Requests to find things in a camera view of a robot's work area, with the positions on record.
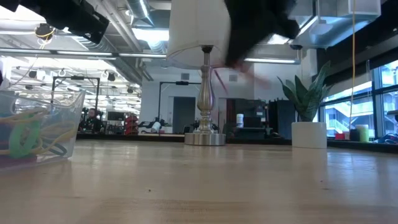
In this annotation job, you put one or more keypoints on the black gantry frame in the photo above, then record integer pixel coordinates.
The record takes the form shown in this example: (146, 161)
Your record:
(182, 83)
(76, 77)

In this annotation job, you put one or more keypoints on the thin yellow rubber band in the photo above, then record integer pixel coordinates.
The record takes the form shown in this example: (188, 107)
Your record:
(18, 118)
(62, 134)

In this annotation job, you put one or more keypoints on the red stacked bins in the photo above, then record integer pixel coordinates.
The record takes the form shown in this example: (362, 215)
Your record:
(132, 124)

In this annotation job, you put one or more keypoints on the black aluminium table frame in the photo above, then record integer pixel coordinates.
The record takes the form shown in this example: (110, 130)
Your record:
(357, 146)

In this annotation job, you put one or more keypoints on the black cup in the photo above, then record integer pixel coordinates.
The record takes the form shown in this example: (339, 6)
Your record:
(353, 136)

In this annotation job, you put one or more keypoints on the person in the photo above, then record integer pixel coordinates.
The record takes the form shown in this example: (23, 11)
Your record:
(91, 121)

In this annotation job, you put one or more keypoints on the long ceiling light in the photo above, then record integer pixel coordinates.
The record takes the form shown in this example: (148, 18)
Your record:
(276, 61)
(84, 53)

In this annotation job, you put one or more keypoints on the wall vent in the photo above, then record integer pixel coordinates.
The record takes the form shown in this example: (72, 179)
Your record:
(185, 76)
(233, 77)

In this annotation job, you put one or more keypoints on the grey door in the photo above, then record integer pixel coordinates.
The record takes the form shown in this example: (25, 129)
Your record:
(184, 115)

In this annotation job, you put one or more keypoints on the small red box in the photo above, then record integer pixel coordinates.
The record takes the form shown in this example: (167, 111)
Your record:
(339, 136)

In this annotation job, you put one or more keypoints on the green cylinder container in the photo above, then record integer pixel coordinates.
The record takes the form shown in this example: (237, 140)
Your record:
(362, 133)

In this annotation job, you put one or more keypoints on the thin red rubber band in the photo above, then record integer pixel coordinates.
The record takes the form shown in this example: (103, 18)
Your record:
(248, 73)

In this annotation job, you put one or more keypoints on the white canister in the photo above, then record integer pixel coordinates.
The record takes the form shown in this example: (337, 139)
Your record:
(239, 121)

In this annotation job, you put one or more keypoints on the table lamp white shade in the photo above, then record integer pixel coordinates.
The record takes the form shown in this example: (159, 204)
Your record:
(202, 93)

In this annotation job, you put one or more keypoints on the black wide rubber band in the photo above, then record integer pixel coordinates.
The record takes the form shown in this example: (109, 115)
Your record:
(59, 151)

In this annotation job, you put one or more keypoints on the snake plant white pot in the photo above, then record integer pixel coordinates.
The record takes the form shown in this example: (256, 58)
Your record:
(309, 135)

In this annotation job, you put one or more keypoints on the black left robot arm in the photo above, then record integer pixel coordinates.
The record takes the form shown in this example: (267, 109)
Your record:
(7, 4)

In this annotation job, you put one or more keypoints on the silver ceiling duct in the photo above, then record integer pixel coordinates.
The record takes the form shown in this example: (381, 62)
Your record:
(124, 46)

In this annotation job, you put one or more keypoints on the black round ceiling device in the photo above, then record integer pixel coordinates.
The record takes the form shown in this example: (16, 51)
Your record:
(44, 31)

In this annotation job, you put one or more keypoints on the clear plastic bin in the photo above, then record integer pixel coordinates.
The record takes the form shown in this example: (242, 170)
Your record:
(77, 109)

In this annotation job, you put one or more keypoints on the green wide rubber band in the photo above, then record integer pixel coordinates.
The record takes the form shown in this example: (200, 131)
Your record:
(15, 140)

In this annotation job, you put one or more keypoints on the blue cloth item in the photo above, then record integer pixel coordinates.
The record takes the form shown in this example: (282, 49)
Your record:
(387, 139)

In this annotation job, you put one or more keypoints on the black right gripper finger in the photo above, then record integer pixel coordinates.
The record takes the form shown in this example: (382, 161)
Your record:
(247, 51)
(231, 54)

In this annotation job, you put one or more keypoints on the large window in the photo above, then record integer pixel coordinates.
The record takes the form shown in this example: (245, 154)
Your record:
(342, 115)

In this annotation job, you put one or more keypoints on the silver ventilation box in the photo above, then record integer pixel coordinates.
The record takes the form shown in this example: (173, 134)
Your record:
(326, 31)

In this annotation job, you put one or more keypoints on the black cabinet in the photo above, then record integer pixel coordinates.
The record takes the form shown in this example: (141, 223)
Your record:
(281, 119)
(248, 115)

